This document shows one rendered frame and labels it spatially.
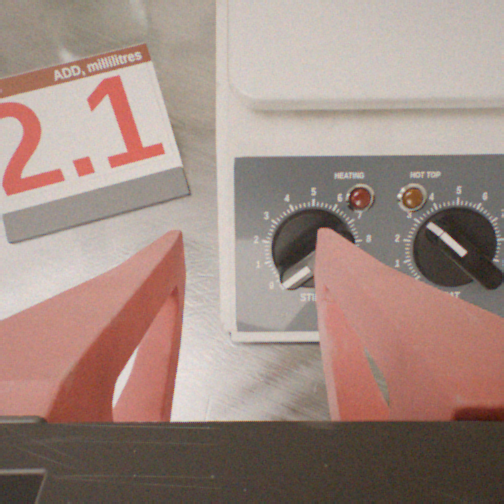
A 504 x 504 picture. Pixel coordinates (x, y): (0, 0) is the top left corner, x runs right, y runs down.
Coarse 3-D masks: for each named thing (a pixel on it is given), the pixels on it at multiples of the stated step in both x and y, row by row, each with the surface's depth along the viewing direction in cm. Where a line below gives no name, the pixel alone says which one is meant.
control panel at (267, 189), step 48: (240, 192) 20; (288, 192) 20; (336, 192) 20; (384, 192) 21; (432, 192) 21; (480, 192) 21; (240, 240) 21; (384, 240) 21; (240, 288) 22; (480, 288) 22
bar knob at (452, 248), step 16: (448, 208) 21; (464, 208) 21; (432, 224) 20; (448, 224) 21; (464, 224) 21; (480, 224) 21; (416, 240) 21; (432, 240) 20; (448, 240) 19; (464, 240) 19; (480, 240) 21; (496, 240) 21; (416, 256) 21; (432, 256) 21; (448, 256) 20; (464, 256) 20; (480, 256) 20; (432, 272) 21; (448, 272) 21; (464, 272) 21; (480, 272) 20; (496, 272) 20; (496, 288) 20
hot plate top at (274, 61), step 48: (240, 0) 19; (288, 0) 19; (336, 0) 19; (384, 0) 19; (432, 0) 19; (480, 0) 19; (240, 48) 19; (288, 48) 19; (336, 48) 19; (384, 48) 19; (432, 48) 19; (480, 48) 19; (240, 96) 19; (288, 96) 18; (336, 96) 18; (384, 96) 18; (432, 96) 18; (480, 96) 18
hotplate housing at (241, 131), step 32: (224, 0) 22; (224, 32) 21; (224, 64) 21; (224, 96) 21; (224, 128) 20; (256, 128) 20; (288, 128) 20; (320, 128) 20; (352, 128) 20; (384, 128) 20; (416, 128) 20; (448, 128) 20; (480, 128) 20; (224, 160) 21; (224, 192) 21; (224, 224) 21; (224, 256) 22; (224, 288) 22; (224, 320) 23
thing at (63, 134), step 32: (32, 96) 24; (64, 96) 24; (96, 96) 24; (128, 96) 25; (0, 128) 24; (32, 128) 24; (64, 128) 25; (96, 128) 25; (128, 128) 25; (160, 128) 26; (0, 160) 25; (32, 160) 25; (64, 160) 25; (96, 160) 26; (128, 160) 26; (0, 192) 25; (32, 192) 26
